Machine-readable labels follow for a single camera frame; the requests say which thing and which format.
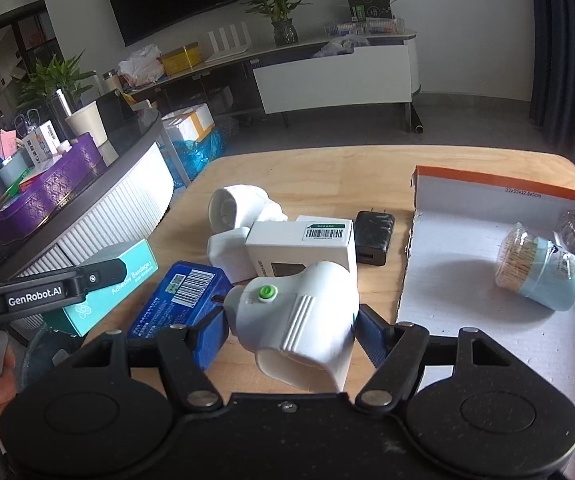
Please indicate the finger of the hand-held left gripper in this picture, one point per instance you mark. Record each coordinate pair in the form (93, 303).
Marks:
(98, 274)

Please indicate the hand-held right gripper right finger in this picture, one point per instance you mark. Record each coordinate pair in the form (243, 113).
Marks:
(373, 336)

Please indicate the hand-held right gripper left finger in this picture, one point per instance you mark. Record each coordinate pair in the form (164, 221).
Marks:
(213, 332)

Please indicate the teal bandage box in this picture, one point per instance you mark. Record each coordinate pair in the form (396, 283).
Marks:
(132, 275)

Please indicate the blue rectangular box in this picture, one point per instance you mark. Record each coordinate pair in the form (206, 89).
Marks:
(177, 300)

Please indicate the white USB charger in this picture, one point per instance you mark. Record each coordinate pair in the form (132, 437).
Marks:
(225, 255)

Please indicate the white plug-in vaporizer device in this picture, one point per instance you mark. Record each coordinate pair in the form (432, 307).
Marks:
(295, 320)

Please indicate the white and orange cardboard tray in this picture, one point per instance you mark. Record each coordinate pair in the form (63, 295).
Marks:
(467, 285)

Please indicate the white box with barcode label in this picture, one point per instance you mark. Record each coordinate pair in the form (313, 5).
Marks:
(292, 252)

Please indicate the round counter with ribbed front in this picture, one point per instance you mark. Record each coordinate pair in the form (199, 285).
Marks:
(117, 200)

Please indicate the black USB charger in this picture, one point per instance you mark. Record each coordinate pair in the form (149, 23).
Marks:
(373, 237)

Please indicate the purple round tin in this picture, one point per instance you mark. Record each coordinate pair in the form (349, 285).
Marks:
(52, 185)

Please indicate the white round plug-in night light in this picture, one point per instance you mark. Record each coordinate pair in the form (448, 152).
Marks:
(240, 205)

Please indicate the white cup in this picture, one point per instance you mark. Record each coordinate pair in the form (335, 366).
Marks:
(87, 122)

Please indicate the blue plastic bag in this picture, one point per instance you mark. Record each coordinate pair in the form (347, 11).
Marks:
(200, 152)

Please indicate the white and yellow carton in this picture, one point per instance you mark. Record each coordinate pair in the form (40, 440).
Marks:
(190, 125)

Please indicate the toothpick jar with blue lid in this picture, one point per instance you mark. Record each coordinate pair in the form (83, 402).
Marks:
(537, 270)

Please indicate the green leafy plant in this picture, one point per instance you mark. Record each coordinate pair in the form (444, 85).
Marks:
(50, 80)

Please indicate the white plastic bag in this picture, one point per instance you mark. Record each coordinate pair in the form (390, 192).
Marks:
(140, 67)

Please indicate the yellow box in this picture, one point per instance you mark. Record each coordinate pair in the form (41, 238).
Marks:
(182, 57)

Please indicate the white TV cabinet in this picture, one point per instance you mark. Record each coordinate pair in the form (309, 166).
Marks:
(337, 75)

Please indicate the white router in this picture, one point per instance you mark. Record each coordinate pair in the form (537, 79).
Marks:
(230, 42)

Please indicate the grey crumpled bag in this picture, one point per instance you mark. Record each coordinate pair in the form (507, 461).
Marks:
(340, 46)

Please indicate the clear plastic boxes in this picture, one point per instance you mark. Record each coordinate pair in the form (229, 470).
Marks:
(362, 26)

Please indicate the bamboo plant in dark vase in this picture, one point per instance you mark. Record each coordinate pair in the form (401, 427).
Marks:
(280, 5)

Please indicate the dark green box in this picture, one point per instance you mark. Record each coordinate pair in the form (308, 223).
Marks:
(370, 5)

